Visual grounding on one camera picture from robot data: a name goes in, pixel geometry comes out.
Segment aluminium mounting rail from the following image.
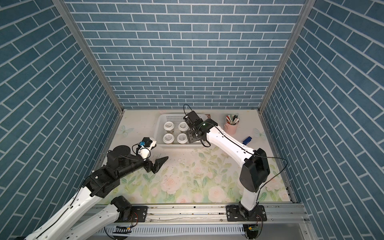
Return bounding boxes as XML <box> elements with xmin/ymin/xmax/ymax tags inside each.
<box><xmin>59</xmin><ymin>203</ymin><xmax>313</xmax><ymax>226</ymax></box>

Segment blue clip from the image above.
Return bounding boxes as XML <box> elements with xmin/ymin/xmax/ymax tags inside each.
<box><xmin>242</xmin><ymin>136</ymin><xmax>252</xmax><ymax>146</ymax></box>

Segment yogurt cup red label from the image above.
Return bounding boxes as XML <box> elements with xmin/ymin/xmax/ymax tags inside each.
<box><xmin>178</xmin><ymin>122</ymin><xmax>190</xmax><ymax>134</ymax></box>

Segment pens in holder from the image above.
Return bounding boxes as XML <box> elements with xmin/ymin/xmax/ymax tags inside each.
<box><xmin>226</xmin><ymin>115</ymin><xmax>240</xmax><ymax>126</ymax></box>

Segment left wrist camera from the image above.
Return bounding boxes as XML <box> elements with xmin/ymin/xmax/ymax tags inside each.
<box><xmin>137</xmin><ymin>137</ymin><xmax>157</xmax><ymax>160</ymax></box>

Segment white plastic basket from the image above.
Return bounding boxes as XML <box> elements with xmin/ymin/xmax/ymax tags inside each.
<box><xmin>154</xmin><ymin>114</ymin><xmax>203</xmax><ymax>148</ymax></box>

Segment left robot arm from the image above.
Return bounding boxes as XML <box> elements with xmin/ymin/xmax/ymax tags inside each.
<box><xmin>19</xmin><ymin>145</ymin><xmax>168</xmax><ymax>240</ymax></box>

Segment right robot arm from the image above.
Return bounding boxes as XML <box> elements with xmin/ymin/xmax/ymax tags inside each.
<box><xmin>183</xmin><ymin>111</ymin><xmax>270</xmax><ymax>222</ymax></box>

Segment pink pen holder cup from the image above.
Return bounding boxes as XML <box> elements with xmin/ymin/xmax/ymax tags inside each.
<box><xmin>224</xmin><ymin>123</ymin><xmax>238</xmax><ymax>136</ymax></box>

